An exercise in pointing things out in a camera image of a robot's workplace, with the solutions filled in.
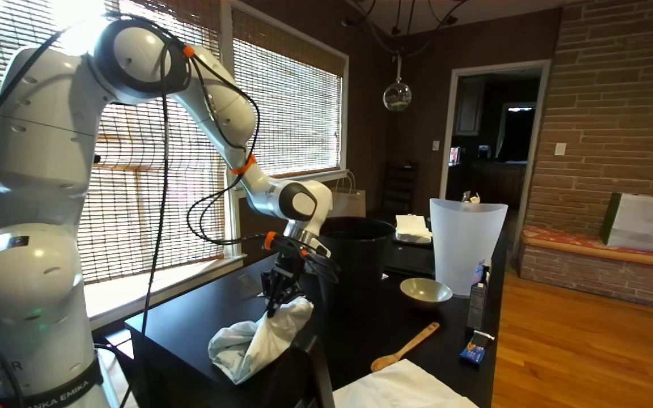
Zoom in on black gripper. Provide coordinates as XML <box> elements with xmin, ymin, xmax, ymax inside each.
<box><xmin>258</xmin><ymin>231</ymin><xmax>337</xmax><ymax>320</ymax></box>

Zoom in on white towel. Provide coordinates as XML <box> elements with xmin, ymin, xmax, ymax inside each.
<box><xmin>207</xmin><ymin>294</ymin><xmax>319</xmax><ymax>386</ymax></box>

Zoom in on black plastic bucket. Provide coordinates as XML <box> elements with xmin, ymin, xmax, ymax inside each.
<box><xmin>319</xmin><ymin>215</ymin><xmax>408</xmax><ymax>325</ymax></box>

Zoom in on brown paper bag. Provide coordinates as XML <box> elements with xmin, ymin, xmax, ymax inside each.
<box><xmin>330</xmin><ymin>168</ymin><xmax>370</xmax><ymax>222</ymax></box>

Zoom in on wooden spoon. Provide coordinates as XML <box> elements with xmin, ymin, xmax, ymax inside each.
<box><xmin>370</xmin><ymin>320</ymin><xmax>444</xmax><ymax>374</ymax></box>

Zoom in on pale ceramic bowl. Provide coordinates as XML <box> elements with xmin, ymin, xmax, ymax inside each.
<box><xmin>397</xmin><ymin>274</ymin><xmax>456</xmax><ymax>306</ymax></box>

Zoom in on folded white cloth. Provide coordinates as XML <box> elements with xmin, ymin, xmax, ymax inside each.
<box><xmin>332</xmin><ymin>357</ymin><xmax>482</xmax><ymax>408</ymax></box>

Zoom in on white napkin stack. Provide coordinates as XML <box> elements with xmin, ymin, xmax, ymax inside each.
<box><xmin>393</xmin><ymin>213</ymin><xmax>436</xmax><ymax>248</ymax></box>

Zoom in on large bamboo window blind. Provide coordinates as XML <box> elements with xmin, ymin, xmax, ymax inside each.
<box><xmin>0</xmin><ymin>0</ymin><xmax>230</xmax><ymax>308</ymax></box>

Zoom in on small bamboo window blind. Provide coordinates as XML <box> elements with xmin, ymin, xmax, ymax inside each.
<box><xmin>231</xmin><ymin>34</ymin><xmax>346</xmax><ymax>183</ymax></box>

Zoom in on white blender pitcher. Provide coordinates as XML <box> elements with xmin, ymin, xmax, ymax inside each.
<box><xmin>427</xmin><ymin>198</ymin><xmax>510</xmax><ymax>299</ymax></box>

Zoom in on dark spray bottle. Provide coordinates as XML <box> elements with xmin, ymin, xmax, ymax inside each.
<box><xmin>466</xmin><ymin>260</ymin><xmax>493</xmax><ymax>333</ymax></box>

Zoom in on small blue box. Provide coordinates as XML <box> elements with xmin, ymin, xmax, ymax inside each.
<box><xmin>458</xmin><ymin>328</ymin><xmax>496</xmax><ymax>370</ymax></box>

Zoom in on hanging glass globe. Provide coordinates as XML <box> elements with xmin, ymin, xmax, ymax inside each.
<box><xmin>381</xmin><ymin>52</ymin><xmax>416</xmax><ymax>115</ymax></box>

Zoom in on brick hearth bench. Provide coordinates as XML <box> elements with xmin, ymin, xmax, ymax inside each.
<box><xmin>519</xmin><ymin>224</ymin><xmax>653</xmax><ymax>318</ymax></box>

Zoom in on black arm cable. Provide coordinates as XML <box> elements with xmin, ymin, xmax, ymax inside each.
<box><xmin>0</xmin><ymin>29</ymin><xmax>267</xmax><ymax>408</ymax></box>

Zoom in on white door frame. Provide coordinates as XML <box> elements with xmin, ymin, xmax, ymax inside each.
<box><xmin>439</xmin><ymin>56</ymin><xmax>554</xmax><ymax>263</ymax></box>

